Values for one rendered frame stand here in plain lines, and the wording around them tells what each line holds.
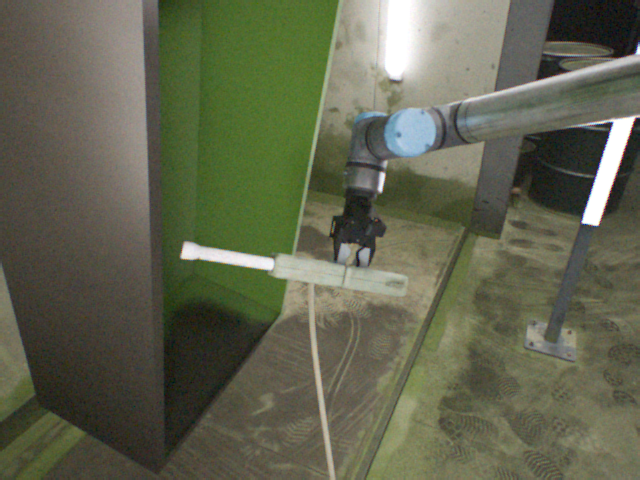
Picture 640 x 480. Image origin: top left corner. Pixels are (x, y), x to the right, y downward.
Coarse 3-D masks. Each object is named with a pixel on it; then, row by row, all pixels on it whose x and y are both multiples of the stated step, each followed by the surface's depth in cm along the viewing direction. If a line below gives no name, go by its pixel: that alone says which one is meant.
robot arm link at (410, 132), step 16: (400, 112) 91; (416, 112) 90; (432, 112) 94; (368, 128) 98; (384, 128) 92; (400, 128) 89; (416, 128) 90; (432, 128) 91; (368, 144) 99; (384, 144) 93; (400, 144) 90; (416, 144) 90; (432, 144) 95
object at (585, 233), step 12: (588, 228) 176; (576, 240) 180; (588, 240) 178; (576, 252) 182; (576, 264) 185; (564, 276) 189; (576, 276) 187; (564, 288) 191; (564, 300) 194; (552, 312) 201; (564, 312) 196; (552, 324) 201; (552, 336) 204
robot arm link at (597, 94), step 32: (608, 64) 67; (480, 96) 91; (512, 96) 81; (544, 96) 75; (576, 96) 70; (608, 96) 66; (448, 128) 94; (480, 128) 89; (512, 128) 83; (544, 128) 78
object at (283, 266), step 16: (192, 256) 87; (208, 256) 88; (224, 256) 89; (240, 256) 90; (256, 256) 92; (272, 256) 95; (288, 256) 93; (272, 272) 93; (288, 272) 93; (304, 272) 94; (320, 272) 95; (336, 272) 97; (352, 272) 98; (368, 272) 100; (384, 272) 102; (352, 288) 99; (368, 288) 100; (384, 288) 101; (400, 288) 102
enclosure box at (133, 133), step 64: (0, 0) 58; (64, 0) 54; (128, 0) 51; (192, 0) 109; (256, 0) 107; (320, 0) 102; (0, 64) 63; (64, 64) 59; (128, 64) 55; (192, 64) 118; (256, 64) 115; (320, 64) 108; (0, 128) 70; (64, 128) 64; (128, 128) 60; (192, 128) 128; (256, 128) 123; (0, 192) 78; (64, 192) 71; (128, 192) 65; (192, 192) 141; (256, 192) 133; (0, 256) 87; (64, 256) 79; (128, 256) 72; (64, 320) 89; (128, 320) 81; (192, 320) 144; (256, 320) 149; (64, 384) 102; (128, 384) 91; (192, 384) 126; (128, 448) 105
